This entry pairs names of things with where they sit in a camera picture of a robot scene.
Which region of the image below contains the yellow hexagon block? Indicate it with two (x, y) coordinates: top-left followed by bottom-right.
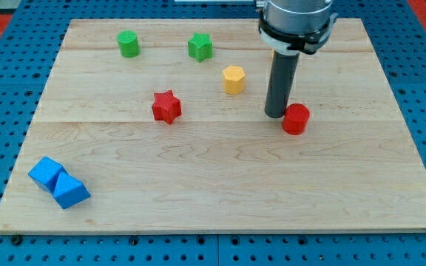
(223, 65), (246, 95)

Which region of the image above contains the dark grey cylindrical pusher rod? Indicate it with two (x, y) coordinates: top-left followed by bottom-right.
(264, 52), (300, 118)

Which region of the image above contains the red cylinder block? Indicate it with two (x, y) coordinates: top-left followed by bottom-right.
(282, 103), (310, 135)

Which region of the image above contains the green cylinder block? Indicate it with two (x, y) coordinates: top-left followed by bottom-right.
(117, 30), (141, 58)

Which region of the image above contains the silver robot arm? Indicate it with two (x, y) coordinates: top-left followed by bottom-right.
(258, 0), (338, 118)

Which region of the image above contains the blue cube block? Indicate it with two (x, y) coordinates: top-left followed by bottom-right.
(28, 157), (66, 194)

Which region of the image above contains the red star block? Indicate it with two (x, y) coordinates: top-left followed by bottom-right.
(152, 90), (182, 124)

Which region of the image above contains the blue triangle block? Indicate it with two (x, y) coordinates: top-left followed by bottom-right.
(53, 172), (90, 209)

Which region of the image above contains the green star block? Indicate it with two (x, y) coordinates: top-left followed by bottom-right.
(188, 33), (213, 62)

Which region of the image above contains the light wooden board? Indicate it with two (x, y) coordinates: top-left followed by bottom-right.
(0, 18), (426, 235)

